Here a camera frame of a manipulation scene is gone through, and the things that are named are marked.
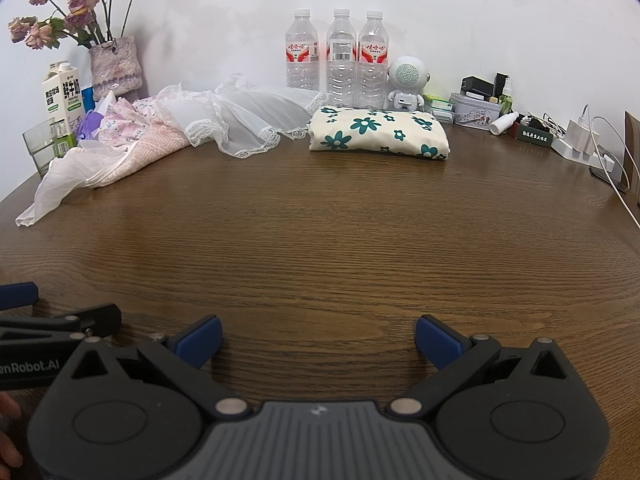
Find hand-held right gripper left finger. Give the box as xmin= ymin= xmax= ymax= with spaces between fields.
xmin=42 ymin=314 xmax=251 ymax=419

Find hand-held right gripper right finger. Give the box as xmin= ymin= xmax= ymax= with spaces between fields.
xmin=386 ymin=314 xmax=584 ymax=419

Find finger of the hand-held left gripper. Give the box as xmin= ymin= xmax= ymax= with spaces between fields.
xmin=0 ymin=282 xmax=40 ymax=309
xmin=0 ymin=303 xmax=123 ymax=349

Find pink lace dress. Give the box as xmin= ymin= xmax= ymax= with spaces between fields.
xmin=15 ymin=74 xmax=332 ymax=229

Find person's left hand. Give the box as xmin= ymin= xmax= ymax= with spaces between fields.
xmin=0 ymin=392 xmax=24 ymax=469

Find square clear glass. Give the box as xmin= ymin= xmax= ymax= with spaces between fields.
xmin=22 ymin=118 xmax=76 ymax=179

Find purple plastic bag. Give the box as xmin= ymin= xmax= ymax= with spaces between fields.
xmin=74 ymin=109 xmax=107 ymax=142

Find pink floral garment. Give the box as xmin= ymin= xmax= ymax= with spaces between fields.
xmin=92 ymin=95 xmax=173 ymax=149

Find white green milk carton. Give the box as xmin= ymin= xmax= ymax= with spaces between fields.
xmin=41 ymin=60 xmax=85 ymax=149

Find cream folded cloth green flowers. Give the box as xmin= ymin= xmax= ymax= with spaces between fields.
xmin=307 ymin=105 xmax=451 ymax=161

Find dark red small box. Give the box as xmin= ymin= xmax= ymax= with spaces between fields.
xmin=507 ymin=120 xmax=566 ymax=149

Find small white bottle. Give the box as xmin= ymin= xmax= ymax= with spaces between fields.
xmin=488 ymin=111 xmax=520 ymax=136

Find grey printed tin box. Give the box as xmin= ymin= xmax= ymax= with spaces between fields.
xmin=448 ymin=92 xmax=503 ymax=133

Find white power strip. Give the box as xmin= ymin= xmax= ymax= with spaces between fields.
xmin=551 ymin=134 xmax=621 ymax=172

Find pink fuzzy vase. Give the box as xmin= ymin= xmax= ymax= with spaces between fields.
xmin=88 ymin=35 xmax=145 ymax=104

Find white charger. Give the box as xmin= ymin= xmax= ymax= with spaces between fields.
xmin=565 ymin=117 xmax=596 ymax=154

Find green spray bottle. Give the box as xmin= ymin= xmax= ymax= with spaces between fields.
xmin=498 ymin=77 xmax=516 ymax=114

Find black power adapter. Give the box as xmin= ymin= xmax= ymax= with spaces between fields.
xmin=460 ymin=75 xmax=494 ymax=101

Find white robot-shaped speaker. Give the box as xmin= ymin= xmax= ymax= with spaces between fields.
xmin=383 ymin=55 xmax=434 ymax=113

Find brown wooden board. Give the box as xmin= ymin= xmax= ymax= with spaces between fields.
xmin=622 ymin=111 xmax=640 ymax=192

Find clear water bottle red label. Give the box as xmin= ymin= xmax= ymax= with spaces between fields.
xmin=284 ymin=8 xmax=321 ymax=94
xmin=325 ymin=8 xmax=359 ymax=109
xmin=356 ymin=9 xmax=390 ymax=110

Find dried pink rose bouquet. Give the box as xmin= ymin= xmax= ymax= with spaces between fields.
xmin=7 ymin=0 xmax=154 ymax=52

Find white charging cable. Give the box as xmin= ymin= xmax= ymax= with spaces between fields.
xmin=579 ymin=103 xmax=640 ymax=227

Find tangled thin cables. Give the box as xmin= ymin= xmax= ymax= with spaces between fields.
xmin=519 ymin=112 xmax=566 ymax=134

